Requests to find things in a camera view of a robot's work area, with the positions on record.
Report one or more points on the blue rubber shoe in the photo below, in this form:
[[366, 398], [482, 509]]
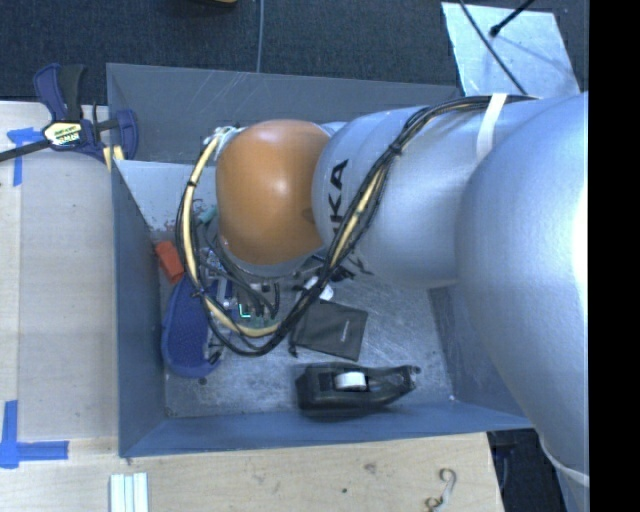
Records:
[[182, 335]]

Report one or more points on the orange-red block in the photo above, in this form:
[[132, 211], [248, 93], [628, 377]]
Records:
[[170, 260]]

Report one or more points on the black cloth pouch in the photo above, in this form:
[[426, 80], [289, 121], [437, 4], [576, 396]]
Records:
[[332, 330]]

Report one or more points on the grey metal bin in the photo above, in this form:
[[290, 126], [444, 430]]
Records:
[[280, 400]]

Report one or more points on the black tape dispenser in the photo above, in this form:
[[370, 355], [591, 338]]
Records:
[[350, 390]]

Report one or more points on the pale wood board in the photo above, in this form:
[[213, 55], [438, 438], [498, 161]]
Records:
[[65, 300]]

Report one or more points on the small metal hook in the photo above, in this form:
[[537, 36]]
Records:
[[446, 487]]

